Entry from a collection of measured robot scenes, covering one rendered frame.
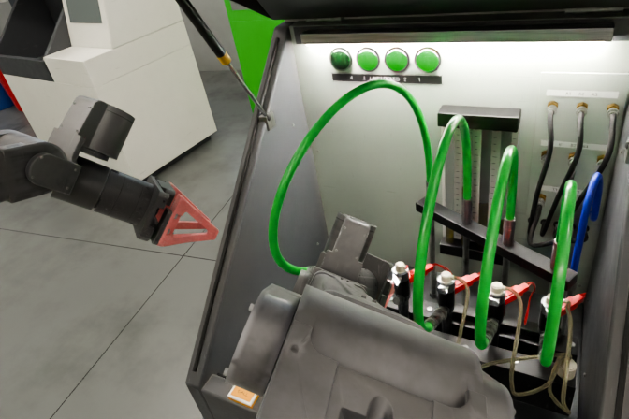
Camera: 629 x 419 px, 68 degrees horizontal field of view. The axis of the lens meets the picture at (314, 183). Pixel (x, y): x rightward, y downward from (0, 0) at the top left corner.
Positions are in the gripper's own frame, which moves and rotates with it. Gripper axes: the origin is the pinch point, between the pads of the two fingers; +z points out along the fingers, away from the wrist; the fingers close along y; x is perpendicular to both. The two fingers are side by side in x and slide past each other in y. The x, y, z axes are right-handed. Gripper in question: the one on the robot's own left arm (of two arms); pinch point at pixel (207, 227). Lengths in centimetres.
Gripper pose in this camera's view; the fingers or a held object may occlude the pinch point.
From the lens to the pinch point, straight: 67.5
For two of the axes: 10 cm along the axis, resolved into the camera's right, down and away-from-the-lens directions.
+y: -4.3, -2.2, 8.8
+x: -4.3, 9.0, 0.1
